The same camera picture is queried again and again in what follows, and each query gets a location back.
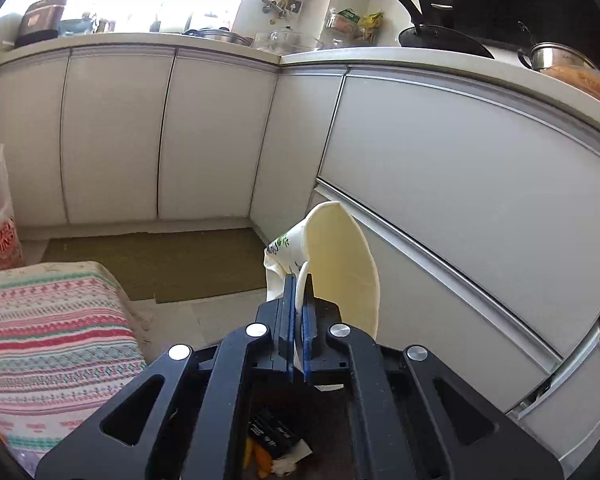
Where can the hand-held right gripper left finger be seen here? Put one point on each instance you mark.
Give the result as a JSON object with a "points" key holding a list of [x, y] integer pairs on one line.
{"points": [[215, 410]]}

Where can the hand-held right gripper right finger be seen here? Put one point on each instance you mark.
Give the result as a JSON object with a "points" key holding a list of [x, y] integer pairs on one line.
{"points": [[380, 410]]}

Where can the brown plastic trash bin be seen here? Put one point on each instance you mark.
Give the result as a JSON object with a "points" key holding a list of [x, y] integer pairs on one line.
{"points": [[335, 435]]}

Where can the leaf print paper cup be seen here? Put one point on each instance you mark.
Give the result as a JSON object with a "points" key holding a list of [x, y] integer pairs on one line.
{"points": [[340, 270]]}

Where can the olive floor mat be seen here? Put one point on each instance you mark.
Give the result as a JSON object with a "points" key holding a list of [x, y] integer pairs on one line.
{"points": [[155, 265]]}

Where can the patterned tablecloth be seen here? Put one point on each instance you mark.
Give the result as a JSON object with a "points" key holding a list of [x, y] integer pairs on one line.
{"points": [[55, 340]]}

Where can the white kitchen cabinet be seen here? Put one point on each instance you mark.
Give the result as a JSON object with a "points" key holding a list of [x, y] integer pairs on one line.
{"points": [[430, 185]]}

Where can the white plastic bag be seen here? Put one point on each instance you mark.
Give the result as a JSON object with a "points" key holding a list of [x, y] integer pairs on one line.
{"points": [[0, 230]]}

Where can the steel basin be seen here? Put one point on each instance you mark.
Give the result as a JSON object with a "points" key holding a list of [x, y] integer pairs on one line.
{"points": [[220, 37]]}

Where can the black wok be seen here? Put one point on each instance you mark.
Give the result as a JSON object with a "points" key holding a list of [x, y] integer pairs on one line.
{"points": [[440, 40]]}

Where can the glass bowl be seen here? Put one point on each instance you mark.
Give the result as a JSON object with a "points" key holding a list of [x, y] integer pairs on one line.
{"points": [[295, 42]]}

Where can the clear container with packets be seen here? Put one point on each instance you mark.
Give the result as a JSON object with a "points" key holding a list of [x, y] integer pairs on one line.
{"points": [[352, 25]]}

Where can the wooden board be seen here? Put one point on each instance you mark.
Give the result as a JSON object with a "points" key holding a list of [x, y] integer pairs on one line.
{"points": [[585, 82]]}

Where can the steel pot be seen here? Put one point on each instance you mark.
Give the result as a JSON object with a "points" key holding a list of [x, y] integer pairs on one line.
{"points": [[560, 57]]}

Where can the blue-grey cooking pot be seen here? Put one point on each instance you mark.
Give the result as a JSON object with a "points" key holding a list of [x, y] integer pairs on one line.
{"points": [[77, 27]]}

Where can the dark rice cooker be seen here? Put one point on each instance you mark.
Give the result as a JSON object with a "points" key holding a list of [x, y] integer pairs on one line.
{"points": [[40, 20]]}

